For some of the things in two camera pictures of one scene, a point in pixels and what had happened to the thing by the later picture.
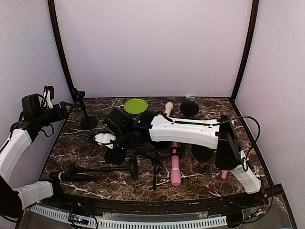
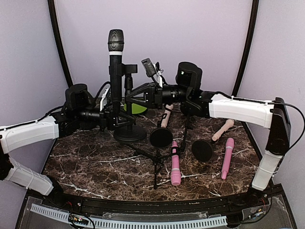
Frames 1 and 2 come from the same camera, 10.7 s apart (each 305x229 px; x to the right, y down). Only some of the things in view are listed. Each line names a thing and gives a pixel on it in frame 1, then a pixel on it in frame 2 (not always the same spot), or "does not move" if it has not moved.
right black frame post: (252, 32) does not move
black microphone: (64, 176) -> (116, 42)
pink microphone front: (176, 176) does not move
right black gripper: (115, 158) -> (153, 95)
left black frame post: (53, 21) does not move
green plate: (136, 106) does not move
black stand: (133, 168) -> (130, 135)
